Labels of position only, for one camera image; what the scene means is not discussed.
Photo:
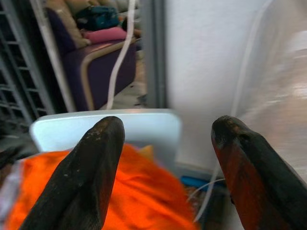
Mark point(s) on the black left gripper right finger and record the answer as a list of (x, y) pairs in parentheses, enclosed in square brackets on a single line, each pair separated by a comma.
[(259, 172)]

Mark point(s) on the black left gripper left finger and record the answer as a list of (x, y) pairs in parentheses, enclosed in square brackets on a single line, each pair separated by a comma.
[(81, 177)]

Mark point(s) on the blue flat object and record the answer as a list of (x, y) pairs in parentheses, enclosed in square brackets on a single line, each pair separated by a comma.
[(199, 180)]

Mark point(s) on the orange cloth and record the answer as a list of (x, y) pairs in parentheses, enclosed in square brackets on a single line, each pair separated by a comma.
[(141, 191)]

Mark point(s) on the white plastic laundry basket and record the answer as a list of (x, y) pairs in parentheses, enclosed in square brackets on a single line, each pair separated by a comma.
[(144, 129)]

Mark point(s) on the clear plastic sheet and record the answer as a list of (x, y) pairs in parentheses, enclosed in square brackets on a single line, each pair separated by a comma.
[(273, 72)]

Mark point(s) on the purple sofa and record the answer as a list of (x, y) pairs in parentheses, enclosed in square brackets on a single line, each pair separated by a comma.
[(100, 69)]

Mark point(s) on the grey metal window grille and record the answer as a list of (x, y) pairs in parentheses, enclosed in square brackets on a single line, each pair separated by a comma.
[(19, 64)]

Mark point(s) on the pink cushion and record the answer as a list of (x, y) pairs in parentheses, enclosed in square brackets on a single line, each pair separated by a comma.
[(105, 35)]

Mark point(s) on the beige cushion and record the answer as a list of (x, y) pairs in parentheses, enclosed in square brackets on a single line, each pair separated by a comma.
[(72, 21)]

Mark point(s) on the teal bag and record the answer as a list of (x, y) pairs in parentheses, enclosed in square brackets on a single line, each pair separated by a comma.
[(98, 16)]

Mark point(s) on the grey door frame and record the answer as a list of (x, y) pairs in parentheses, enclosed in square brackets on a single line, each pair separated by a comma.
[(153, 52)]

